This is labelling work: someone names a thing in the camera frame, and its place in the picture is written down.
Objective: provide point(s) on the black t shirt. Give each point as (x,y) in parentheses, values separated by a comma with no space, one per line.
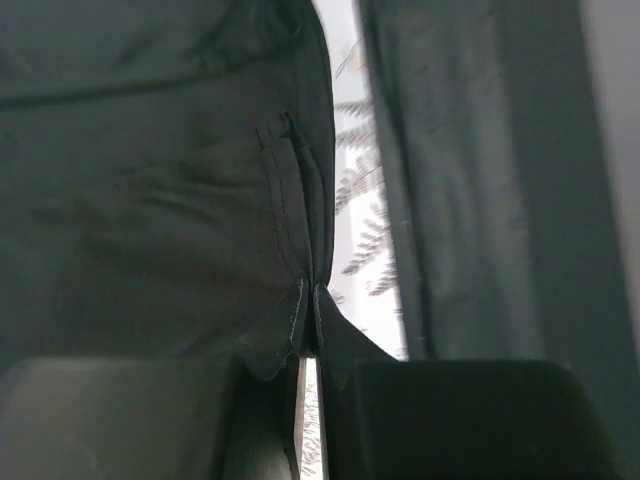
(167,172)

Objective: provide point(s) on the floral patterned table mat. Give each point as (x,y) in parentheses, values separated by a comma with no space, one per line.
(362,282)

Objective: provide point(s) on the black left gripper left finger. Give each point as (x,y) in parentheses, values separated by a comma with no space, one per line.
(222,411)

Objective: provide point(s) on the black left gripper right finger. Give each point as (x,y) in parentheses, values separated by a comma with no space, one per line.
(461,419)

